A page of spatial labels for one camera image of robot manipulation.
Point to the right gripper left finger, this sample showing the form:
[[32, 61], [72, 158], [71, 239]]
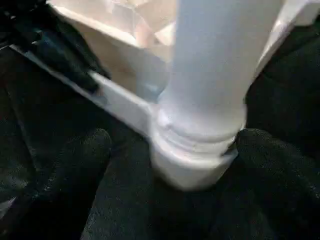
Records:
[[65, 190]]

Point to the black plastic mat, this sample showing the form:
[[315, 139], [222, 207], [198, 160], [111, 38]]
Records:
[[287, 95]]

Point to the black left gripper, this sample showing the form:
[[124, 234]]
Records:
[[17, 22]]

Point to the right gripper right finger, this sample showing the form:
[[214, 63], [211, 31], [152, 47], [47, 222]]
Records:
[[280, 190]]

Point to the white plastic table leg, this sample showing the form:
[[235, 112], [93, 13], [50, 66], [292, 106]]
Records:
[[212, 62]]

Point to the white plastic table top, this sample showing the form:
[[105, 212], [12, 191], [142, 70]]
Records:
[[120, 50]]

